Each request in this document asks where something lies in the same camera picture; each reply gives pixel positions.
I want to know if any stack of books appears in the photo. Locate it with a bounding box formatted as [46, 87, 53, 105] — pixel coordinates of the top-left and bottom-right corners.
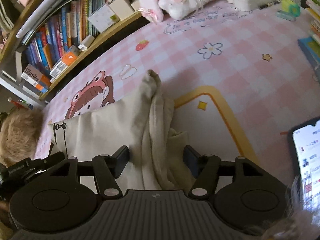
[303, 0, 320, 40]

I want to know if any cream printed t-shirt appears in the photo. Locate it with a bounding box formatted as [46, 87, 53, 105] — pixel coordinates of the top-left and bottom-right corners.
[47, 69, 198, 191]

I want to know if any brown furry plush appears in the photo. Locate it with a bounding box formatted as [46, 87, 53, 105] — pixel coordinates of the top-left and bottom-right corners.
[0, 109, 46, 167]

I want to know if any clear labelled box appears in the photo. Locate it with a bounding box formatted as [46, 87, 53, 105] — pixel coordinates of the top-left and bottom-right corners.
[87, 5, 121, 34]

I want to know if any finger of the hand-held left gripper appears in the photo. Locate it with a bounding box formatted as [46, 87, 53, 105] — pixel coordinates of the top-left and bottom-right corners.
[32, 151, 66, 172]

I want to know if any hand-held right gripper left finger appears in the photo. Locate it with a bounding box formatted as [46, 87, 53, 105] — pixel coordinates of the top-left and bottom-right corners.
[46, 145, 130, 197]

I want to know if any tall white orange box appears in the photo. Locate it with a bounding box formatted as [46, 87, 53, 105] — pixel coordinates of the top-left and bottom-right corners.
[20, 64, 52, 94]

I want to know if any flat white orange box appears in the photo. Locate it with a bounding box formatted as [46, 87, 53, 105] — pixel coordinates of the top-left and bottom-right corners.
[49, 51, 80, 79]

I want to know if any smartphone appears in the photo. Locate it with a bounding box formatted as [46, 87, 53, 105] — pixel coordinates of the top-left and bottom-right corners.
[287, 116, 320, 206]

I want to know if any pink checked cartoon desk mat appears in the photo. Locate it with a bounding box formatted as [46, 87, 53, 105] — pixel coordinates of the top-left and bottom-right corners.
[32, 0, 320, 193]

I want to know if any fuzzy beige sleeve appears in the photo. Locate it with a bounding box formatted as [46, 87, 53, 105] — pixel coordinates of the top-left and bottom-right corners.
[240, 175, 320, 240]

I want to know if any black pen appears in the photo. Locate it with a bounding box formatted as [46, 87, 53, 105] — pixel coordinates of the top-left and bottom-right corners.
[259, 0, 282, 9]

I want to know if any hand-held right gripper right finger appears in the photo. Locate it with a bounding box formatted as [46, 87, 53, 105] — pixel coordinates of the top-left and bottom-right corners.
[183, 145, 267, 197]

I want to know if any white tablet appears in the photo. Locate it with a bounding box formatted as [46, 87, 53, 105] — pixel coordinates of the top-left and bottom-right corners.
[15, 0, 81, 39]

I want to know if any cream pen holder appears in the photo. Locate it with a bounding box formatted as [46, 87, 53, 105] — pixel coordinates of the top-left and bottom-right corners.
[108, 0, 133, 21]

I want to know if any row of colourful books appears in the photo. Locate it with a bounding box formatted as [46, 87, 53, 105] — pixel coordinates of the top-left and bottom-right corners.
[23, 0, 141, 71]

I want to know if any wooden bookshelf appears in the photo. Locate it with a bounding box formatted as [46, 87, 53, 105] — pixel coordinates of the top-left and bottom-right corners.
[0, 0, 151, 106]

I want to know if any white power adapter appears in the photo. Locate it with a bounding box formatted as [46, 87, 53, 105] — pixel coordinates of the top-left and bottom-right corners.
[78, 34, 96, 51]

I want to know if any green yellow correction tape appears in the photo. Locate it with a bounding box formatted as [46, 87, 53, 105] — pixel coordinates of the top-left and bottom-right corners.
[276, 0, 301, 21]

